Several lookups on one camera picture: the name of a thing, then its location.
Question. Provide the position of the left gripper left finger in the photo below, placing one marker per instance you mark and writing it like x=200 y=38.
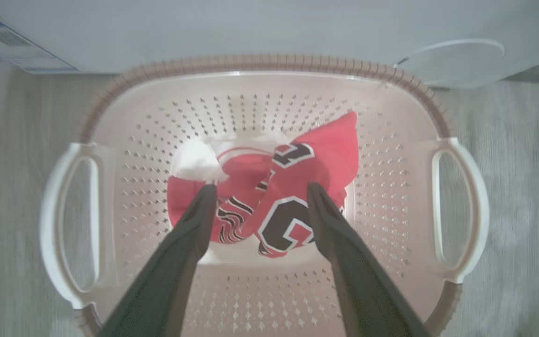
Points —
x=171 y=271

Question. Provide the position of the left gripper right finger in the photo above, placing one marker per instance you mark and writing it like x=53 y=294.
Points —
x=363 y=290

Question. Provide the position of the red sports jersey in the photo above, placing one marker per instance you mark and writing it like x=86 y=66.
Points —
x=316 y=164

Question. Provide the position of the cream perforated plastic laundry basket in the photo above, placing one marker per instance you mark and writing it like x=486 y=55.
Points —
x=157 y=117

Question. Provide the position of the white front-load washing machine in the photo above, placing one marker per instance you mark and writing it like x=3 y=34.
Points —
x=251 y=32

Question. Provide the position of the blue energy label sticker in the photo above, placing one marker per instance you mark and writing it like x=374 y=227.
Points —
x=12 y=44

